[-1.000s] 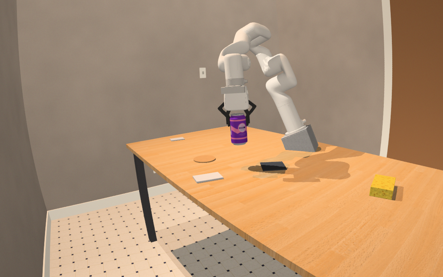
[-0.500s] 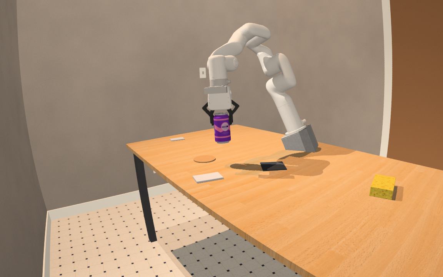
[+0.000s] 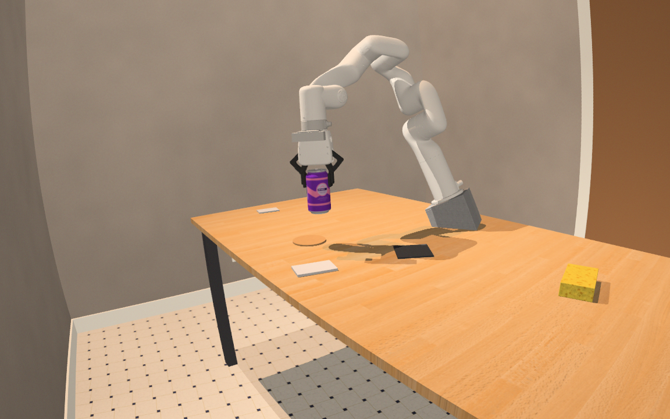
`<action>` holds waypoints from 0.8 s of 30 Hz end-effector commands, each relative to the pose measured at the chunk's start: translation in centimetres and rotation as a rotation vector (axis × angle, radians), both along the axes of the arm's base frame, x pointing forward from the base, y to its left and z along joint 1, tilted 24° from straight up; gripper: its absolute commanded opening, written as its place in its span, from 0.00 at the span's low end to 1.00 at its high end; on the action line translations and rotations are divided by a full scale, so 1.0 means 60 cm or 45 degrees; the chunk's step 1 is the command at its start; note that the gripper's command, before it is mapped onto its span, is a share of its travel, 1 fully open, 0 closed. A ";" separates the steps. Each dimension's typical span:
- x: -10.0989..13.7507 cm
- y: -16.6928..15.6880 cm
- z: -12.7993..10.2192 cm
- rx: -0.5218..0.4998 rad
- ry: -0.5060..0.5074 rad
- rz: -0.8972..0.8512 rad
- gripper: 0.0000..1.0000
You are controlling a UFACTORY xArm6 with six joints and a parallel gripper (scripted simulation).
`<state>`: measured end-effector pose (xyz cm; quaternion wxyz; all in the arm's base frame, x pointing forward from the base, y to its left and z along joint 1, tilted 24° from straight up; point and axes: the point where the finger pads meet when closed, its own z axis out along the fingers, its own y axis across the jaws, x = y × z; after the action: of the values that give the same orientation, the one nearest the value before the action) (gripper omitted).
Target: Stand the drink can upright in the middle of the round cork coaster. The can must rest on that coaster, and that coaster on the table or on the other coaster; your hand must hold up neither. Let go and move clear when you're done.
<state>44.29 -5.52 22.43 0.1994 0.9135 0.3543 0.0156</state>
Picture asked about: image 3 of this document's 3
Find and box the purple drink can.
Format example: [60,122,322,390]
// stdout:
[306,169,331,214]

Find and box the yellow sponge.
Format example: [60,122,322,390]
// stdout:
[558,264,598,302]

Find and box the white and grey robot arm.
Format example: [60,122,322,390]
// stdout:
[291,35,463,205]

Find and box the dark grey square slate coaster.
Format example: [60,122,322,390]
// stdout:
[393,244,434,259]

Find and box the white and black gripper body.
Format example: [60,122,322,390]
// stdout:
[298,129,334,166]

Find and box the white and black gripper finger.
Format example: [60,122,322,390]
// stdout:
[290,154,308,188]
[326,151,344,187]

